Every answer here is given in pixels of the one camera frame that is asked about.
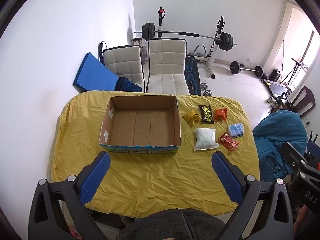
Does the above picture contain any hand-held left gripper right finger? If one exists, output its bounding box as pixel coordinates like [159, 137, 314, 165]
[211, 151, 295, 240]

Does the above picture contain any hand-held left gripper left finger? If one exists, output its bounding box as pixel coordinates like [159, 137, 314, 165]
[28, 151, 112, 240]

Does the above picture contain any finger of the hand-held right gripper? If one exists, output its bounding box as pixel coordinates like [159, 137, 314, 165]
[281, 142, 320, 174]
[306, 140, 320, 160]

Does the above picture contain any red patterned snack packet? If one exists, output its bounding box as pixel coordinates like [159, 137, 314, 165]
[217, 133, 240, 152]

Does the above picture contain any white soft packet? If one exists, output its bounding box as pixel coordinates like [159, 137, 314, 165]
[193, 128, 220, 152]

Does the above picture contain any blue and white tissue packet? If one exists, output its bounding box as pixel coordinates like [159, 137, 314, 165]
[226, 122, 244, 138]

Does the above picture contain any orange snack packet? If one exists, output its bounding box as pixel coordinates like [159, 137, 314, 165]
[214, 107, 228, 122]

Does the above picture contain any cardboard box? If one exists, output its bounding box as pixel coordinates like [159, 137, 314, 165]
[99, 95, 181, 155]

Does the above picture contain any black wipes packet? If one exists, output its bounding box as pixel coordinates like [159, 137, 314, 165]
[198, 104, 215, 124]

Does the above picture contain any yellow snack packet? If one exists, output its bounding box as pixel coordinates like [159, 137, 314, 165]
[182, 110, 202, 125]

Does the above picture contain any person's right hand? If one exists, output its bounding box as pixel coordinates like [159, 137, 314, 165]
[298, 206, 310, 230]

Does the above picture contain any teal blanket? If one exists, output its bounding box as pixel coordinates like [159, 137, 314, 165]
[252, 110, 308, 182]

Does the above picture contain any dark wooden chair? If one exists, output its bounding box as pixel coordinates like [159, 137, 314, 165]
[287, 86, 316, 118]

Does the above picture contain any yellow tablecloth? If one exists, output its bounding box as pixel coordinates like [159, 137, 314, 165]
[51, 90, 259, 219]

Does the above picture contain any black treadmill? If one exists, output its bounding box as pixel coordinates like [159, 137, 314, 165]
[262, 77, 293, 98]

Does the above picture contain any grey fleece clothing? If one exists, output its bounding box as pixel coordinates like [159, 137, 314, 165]
[117, 209, 225, 240]

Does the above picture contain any black folding stand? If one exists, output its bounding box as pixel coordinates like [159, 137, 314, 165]
[282, 56, 308, 84]

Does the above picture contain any dark blue quilted bag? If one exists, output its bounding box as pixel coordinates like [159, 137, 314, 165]
[115, 76, 143, 93]

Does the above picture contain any short barbell with black plates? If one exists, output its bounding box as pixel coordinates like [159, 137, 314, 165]
[228, 60, 263, 77]

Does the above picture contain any blue foam mat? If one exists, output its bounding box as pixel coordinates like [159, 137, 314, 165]
[73, 52, 120, 92]

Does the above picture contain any black and blue weight bench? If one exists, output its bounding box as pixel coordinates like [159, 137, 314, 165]
[185, 55, 202, 95]

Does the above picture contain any low white padded chair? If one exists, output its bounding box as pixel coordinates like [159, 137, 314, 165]
[102, 45, 145, 93]

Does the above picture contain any slim black bag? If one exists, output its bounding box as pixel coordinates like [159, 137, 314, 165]
[98, 41, 108, 63]

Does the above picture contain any tall white padded chair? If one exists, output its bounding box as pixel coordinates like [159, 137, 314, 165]
[146, 38, 190, 95]

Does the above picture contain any white bench press rack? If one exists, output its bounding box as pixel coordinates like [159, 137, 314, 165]
[157, 7, 225, 79]

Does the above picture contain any long barbell with black plates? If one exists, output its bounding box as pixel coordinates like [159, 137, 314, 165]
[134, 23, 237, 51]

